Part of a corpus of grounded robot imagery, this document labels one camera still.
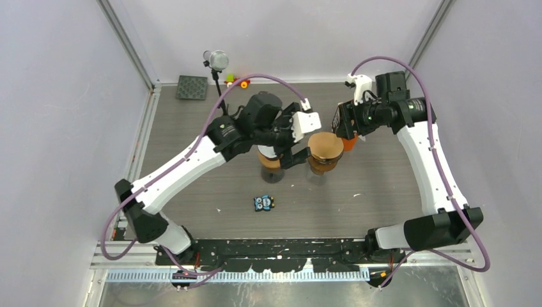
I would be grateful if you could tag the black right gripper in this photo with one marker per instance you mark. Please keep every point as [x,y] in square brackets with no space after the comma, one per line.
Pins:
[348,111]

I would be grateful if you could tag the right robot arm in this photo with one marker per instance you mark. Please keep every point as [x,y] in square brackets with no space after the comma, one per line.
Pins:
[386,102]

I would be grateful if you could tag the silver microphone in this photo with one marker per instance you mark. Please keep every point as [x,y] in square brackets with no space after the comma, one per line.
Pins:
[216,61]

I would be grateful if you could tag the orange coffee filter box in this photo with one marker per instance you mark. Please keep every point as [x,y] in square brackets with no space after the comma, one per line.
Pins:
[343,125]

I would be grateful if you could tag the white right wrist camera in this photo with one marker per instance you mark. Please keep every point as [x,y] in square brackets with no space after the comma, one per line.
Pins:
[359,83]

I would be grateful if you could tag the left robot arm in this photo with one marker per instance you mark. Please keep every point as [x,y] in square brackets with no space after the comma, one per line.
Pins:
[262,122]

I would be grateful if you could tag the grey glass dripper cone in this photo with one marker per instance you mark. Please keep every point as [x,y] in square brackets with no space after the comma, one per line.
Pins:
[326,160]

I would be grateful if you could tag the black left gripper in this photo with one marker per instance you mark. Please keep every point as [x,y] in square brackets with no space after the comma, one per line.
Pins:
[287,158]

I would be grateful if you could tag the smoky glass carafe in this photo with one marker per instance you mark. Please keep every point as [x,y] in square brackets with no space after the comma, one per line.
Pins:
[272,175]

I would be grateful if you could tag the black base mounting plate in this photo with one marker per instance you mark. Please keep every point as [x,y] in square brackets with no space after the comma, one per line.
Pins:
[281,255]

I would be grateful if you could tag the white paper coffee filter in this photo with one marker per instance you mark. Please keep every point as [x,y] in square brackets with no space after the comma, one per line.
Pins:
[267,151]

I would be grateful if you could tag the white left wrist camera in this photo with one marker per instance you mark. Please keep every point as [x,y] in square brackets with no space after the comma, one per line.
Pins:
[305,121]

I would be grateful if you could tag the brown paper coffee filter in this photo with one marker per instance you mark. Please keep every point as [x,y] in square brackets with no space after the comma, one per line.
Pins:
[325,144]

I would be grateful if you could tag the blue owl figure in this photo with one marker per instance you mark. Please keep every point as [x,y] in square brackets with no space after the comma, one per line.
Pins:
[264,203]

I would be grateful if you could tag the dark perforated square tray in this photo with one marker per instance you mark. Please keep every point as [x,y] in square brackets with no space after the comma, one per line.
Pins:
[191,87]

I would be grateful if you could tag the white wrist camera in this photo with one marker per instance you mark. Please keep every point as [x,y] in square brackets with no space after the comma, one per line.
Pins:
[305,121]
[359,83]

